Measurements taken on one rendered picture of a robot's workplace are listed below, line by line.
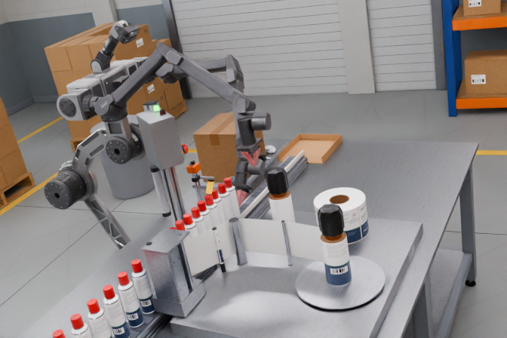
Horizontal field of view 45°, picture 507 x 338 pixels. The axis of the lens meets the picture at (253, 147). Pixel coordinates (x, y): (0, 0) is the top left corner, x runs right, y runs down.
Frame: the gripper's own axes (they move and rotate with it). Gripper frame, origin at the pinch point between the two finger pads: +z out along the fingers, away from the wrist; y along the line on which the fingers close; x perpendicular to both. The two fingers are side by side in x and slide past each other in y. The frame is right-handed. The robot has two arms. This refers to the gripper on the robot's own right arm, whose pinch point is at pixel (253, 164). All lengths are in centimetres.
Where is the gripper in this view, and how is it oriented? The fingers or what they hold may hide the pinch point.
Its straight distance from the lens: 238.8
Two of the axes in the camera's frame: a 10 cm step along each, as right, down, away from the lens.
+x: -8.8, 0.0, 4.8
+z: 1.9, 9.1, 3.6
